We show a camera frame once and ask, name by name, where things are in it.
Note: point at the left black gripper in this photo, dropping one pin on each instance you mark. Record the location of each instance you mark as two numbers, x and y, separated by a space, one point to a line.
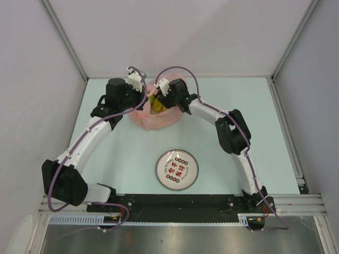
139 95

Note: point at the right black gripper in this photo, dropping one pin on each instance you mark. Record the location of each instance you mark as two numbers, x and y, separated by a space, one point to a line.
164 101

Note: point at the pink plastic bag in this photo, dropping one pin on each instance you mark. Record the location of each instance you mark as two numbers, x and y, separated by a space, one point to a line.
149 120

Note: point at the white printed plate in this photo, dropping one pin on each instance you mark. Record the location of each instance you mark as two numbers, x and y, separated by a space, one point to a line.
177 170

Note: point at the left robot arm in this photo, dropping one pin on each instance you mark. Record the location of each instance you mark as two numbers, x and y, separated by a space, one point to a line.
62 177

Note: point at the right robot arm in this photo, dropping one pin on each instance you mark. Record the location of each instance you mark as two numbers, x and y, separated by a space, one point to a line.
232 132

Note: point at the yellow fake banana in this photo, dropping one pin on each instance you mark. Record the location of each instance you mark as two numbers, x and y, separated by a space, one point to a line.
158 107

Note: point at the green fake pear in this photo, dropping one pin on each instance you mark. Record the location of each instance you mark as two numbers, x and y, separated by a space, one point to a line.
151 99

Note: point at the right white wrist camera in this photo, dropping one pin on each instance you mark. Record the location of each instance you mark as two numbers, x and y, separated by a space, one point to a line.
162 86

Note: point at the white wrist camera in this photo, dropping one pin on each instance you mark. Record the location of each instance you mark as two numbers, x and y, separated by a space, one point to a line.
162 86
136 78

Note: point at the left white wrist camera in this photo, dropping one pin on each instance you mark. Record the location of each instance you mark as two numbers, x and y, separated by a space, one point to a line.
136 78

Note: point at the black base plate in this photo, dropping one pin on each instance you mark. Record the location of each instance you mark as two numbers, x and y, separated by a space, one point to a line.
193 208

